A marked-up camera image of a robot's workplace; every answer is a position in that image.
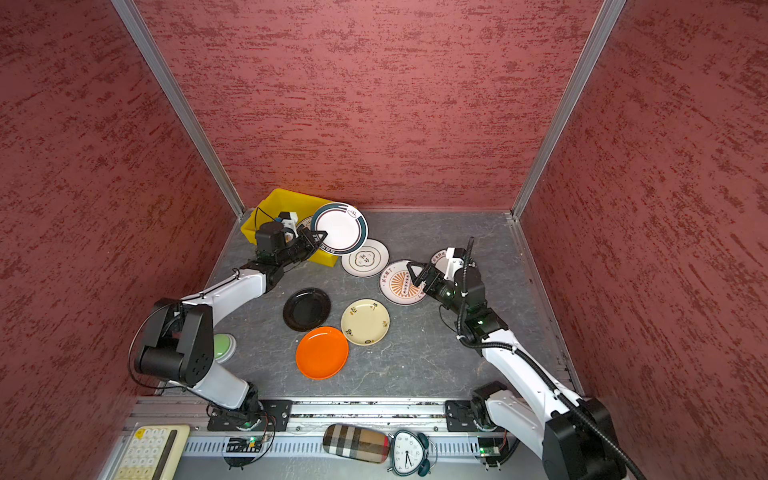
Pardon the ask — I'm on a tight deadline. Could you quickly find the white flower motif plate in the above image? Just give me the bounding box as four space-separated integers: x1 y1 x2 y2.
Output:
341 239 390 278

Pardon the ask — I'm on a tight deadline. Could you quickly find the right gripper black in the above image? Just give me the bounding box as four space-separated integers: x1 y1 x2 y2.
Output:
406 262 468 318

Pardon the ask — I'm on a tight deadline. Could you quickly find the aluminium corner post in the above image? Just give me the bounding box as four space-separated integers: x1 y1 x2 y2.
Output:
511 0 626 221
111 0 246 218

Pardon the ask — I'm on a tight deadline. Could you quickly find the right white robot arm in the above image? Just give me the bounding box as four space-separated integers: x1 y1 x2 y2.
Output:
406 262 629 479

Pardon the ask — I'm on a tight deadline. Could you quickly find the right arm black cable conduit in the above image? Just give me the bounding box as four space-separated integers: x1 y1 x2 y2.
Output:
455 236 649 480

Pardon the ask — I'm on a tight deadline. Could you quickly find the right circuit board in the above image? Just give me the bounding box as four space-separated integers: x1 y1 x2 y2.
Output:
475 436 509 461

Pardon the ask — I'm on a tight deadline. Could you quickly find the aluminium corner post left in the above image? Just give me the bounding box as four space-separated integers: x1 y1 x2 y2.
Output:
111 0 246 218

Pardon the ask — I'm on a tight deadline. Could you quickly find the yellow plastic bin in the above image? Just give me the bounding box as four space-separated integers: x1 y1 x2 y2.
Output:
241 188 337 273

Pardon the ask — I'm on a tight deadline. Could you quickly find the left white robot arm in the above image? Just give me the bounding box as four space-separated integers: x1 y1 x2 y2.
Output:
128 221 327 429

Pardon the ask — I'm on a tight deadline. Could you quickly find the aluminium corner post right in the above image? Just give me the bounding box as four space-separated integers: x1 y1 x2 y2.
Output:
511 0 626 221

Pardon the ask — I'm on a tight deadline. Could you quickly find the teal alarm clock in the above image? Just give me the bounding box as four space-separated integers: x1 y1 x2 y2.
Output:
389 429 431 477

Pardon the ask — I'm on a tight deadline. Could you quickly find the green push button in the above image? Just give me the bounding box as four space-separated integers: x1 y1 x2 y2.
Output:
213 333 237 364

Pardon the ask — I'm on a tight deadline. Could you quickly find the black plate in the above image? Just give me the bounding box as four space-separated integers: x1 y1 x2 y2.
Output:
283 287 332 332

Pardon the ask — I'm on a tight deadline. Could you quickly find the plaid glasses case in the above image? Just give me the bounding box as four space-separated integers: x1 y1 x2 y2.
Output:
322 423 390 464

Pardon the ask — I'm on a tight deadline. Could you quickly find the green red ring plate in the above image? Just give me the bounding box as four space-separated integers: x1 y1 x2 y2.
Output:
310 202 369 256

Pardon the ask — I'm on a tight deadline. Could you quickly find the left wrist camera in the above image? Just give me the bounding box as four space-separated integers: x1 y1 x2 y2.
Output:
277 211 299 242

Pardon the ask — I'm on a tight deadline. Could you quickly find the green rim HAO SHI plate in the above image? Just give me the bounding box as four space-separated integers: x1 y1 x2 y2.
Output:
431 248 447 275

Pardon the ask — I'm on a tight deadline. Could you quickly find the left circuit board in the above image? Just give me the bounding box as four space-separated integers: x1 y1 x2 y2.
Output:
225 437 262 455

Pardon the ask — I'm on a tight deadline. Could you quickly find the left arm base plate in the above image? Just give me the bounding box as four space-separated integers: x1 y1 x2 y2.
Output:
206 399 293 432

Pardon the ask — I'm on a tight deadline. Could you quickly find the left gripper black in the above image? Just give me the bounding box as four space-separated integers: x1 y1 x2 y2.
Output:
277 227 327 266

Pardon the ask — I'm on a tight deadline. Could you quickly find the cream yellow plate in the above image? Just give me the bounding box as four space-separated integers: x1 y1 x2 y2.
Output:
340 299 391 346

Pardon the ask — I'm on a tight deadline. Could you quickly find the circuit board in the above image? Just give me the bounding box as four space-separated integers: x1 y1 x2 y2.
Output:
475 436 509 461
225 437 262 455

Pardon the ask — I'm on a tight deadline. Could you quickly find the orange sunburst plate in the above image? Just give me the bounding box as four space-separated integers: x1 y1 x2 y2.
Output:
379 259 426 306

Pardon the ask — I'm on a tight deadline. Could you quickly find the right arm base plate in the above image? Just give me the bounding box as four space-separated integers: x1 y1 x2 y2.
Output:
444 400 479 433

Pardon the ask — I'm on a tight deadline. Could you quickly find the cream calculator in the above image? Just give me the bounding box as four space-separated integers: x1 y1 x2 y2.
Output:
112 425 190 480

